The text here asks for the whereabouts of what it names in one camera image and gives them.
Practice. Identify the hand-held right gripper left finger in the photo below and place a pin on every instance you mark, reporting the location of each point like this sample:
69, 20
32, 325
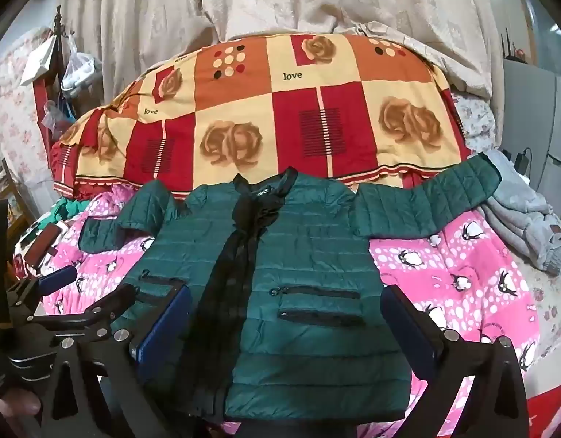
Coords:
164, 328

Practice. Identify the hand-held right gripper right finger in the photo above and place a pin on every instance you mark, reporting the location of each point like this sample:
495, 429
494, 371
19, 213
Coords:
408, 324

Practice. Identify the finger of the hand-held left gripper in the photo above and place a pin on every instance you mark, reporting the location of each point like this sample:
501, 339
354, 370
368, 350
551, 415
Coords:
96, 311
57, 278

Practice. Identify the green quilted puffer jacket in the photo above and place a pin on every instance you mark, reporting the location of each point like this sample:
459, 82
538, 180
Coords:
308, 328

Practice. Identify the grey knitted clothes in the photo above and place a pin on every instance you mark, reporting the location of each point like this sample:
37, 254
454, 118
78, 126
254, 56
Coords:
517, 219

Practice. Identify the person's left hand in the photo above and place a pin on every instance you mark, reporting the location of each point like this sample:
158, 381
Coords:
16, 404

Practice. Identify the red white patterned blanket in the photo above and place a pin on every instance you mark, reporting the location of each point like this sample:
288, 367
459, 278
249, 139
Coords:
21, 262

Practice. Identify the brown leather wallet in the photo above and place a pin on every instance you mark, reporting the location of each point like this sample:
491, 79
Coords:
41, 244

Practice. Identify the green cloth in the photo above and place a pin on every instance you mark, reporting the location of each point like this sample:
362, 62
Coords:
61, 210

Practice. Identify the pink penguin print blanket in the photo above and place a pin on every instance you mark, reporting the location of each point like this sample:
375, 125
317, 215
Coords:
444, 264

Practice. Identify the floral pink white curtain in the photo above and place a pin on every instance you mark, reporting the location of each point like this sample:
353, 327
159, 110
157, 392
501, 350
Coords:
16, 114

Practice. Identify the red hanging cloth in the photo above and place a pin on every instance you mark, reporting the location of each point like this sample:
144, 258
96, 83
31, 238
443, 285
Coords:
39, 114

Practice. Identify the clear plastic bag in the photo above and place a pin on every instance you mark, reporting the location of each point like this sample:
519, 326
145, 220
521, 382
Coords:
55, 116

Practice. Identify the white paper bag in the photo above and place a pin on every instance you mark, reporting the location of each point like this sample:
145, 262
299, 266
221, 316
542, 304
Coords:
36, 61

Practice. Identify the white plastic bag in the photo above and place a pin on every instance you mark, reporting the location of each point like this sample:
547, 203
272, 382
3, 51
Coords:
80, 70

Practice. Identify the dark wooden coat rack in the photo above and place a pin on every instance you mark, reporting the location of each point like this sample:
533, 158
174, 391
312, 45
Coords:
58, 50

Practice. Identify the red yellow rose print quilt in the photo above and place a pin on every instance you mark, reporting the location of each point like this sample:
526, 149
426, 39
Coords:
262, 114

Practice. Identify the grey refrigerator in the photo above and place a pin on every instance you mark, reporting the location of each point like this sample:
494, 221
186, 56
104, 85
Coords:
536, 114

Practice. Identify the black router with antennas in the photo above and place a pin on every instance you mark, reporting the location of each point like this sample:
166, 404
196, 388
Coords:
513, 52

